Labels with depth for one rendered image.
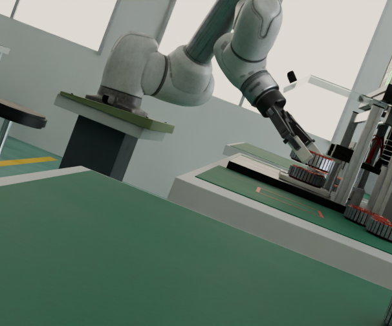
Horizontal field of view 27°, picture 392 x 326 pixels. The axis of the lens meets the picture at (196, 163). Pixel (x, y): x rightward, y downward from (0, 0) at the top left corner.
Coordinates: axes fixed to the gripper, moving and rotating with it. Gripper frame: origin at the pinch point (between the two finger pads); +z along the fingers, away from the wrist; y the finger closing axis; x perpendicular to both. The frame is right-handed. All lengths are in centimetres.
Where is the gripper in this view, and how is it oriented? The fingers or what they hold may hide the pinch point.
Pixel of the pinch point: (312, 157)
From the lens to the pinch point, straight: 207.0
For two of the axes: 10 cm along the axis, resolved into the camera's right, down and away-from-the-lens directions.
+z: 5.3, 7.7, -3.7
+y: -4.6, -1.1, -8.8
